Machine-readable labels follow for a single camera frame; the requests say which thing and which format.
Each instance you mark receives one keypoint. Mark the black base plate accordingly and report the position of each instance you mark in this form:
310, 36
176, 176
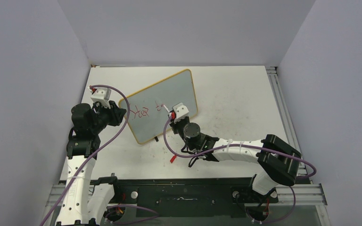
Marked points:
197, 208

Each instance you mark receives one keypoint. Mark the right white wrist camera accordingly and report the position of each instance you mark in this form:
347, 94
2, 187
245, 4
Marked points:
181, 111

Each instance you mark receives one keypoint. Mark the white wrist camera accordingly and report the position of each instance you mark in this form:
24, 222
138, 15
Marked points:
181, 111
101, 95

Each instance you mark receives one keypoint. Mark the aluminium side rail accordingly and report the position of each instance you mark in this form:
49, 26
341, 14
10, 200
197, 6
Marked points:
282, 107

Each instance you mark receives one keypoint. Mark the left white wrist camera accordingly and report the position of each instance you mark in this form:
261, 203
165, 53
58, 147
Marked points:
101, 95

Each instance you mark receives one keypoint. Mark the yellow framed whiteboard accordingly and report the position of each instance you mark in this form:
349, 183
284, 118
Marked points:
153, 87

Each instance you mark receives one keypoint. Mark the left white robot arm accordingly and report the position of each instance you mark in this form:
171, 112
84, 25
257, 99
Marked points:
78, 208

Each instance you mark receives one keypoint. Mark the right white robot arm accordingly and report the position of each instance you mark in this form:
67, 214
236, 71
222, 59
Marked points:
279, 160

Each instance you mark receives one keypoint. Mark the aluminium frame rail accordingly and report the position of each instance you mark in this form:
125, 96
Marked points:
303, 194

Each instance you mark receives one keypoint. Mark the red white marker pen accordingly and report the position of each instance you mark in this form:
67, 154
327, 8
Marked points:
165, 107

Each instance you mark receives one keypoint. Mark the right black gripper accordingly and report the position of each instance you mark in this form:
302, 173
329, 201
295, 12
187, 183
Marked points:
174, 125

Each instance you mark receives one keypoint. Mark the red marker cap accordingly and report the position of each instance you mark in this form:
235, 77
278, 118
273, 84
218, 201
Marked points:
173, 159

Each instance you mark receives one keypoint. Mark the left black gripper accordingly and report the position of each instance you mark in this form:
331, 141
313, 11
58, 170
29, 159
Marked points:
116, 113

